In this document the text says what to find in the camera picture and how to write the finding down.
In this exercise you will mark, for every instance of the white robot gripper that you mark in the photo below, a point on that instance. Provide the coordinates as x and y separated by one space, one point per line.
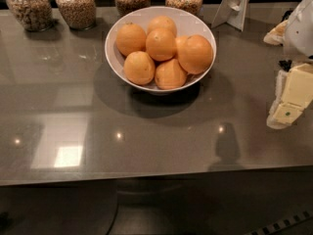
300 33

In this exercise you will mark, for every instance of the large orange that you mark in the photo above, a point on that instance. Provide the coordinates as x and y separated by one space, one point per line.
196 54

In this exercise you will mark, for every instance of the partly hidden orange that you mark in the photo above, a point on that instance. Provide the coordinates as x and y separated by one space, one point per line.
180 40

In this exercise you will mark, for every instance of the white ceramic bowl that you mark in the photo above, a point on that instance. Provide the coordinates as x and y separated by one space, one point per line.
186 24

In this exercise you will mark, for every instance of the orange front centre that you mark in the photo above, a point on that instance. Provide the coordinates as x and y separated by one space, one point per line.
170 75

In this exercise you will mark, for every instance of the orange back centre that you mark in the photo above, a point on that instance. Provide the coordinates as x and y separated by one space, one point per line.
162 22

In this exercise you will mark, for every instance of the orange front left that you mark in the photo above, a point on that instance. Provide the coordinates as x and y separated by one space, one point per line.
139 68

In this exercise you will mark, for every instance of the orange back left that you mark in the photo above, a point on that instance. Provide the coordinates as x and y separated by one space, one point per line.
130 38

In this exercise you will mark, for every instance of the glass jar far left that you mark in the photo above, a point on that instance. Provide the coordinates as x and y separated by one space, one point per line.
33 15

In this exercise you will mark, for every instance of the white picture frame stand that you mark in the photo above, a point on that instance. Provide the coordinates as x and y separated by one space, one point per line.
232 12

